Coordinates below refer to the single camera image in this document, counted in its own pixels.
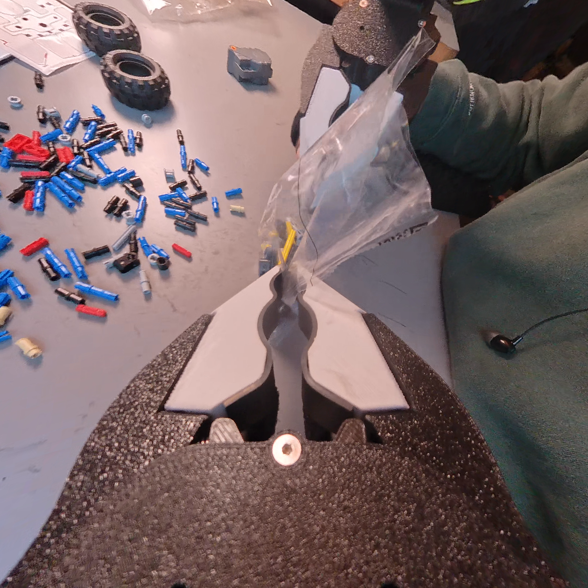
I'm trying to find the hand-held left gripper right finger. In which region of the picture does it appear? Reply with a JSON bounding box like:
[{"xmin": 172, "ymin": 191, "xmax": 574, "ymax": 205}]
[{"xmin": 291, "ymin": 276, "xmax": 410, "ymax": 414}]

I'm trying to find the clear plastic bag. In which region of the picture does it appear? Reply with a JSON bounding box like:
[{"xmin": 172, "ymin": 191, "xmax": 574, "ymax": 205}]
[{"xmin": 258, "ymin": 28, "xmax": 438, "ymax": 306}]

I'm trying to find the white sticker sheet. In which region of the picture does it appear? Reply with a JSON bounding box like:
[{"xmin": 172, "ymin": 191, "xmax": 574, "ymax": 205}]
[{"xmin": 0, "ymin": 0, "xmax": 98, "ymax": 75}]

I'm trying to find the crumpled empty plastic bag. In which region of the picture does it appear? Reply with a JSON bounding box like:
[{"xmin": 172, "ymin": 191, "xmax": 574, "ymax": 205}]
[{"xmin": 138, "ymin": 0, "xmax": 276, "ymax": 21}]

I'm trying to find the pile of small toy parts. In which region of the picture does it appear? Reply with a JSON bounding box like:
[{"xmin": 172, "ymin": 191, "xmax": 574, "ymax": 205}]
[{"xmin": 0, "ymin": 95, "xmax": 249, "ymax": 361}]

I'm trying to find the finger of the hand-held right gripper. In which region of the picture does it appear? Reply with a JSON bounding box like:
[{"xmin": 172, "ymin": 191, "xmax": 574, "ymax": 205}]
[{"xmin": 300, "ymin": 63, "xmax": 356, "ymax": 154}]

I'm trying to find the grey toy part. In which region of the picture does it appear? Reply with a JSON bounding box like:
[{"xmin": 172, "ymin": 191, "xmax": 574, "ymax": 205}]
[{"xmin": 227, "ymin": 44, "xmax": 273, "ymax": 86}]

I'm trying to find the black toy tire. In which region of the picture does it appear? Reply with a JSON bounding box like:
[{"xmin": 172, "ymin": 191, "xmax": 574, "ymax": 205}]
[
  {"xmin": 101, "ymin": 51, "xmax": 171, "ymax": 111},
  {"xmin": 72, "ymin": 2, "xmax": 141, "ymax": 56}
]

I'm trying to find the black chair armrest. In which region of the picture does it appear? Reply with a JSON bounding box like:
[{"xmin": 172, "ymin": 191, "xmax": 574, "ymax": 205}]
[{"xmin": 430, "ymin": 166, "xmax": 501, "ymax": 223}]

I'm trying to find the grey desk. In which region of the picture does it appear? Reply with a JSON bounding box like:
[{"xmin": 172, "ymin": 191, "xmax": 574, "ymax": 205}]
[{"xmin": 0, "ymin": 0, "xmax": 460, "ymax": 570}]

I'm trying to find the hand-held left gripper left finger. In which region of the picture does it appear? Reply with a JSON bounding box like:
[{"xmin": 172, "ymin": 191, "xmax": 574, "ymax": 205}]
[{"xmin": 166, "ymin": 269, "xmax": 287, "ymax": 416}]

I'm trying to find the person's right forearm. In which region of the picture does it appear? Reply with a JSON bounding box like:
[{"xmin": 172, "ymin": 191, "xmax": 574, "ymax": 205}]
[{"xmin": 409, "ymin": 60, "xmax": 588, "ymax": 199}]

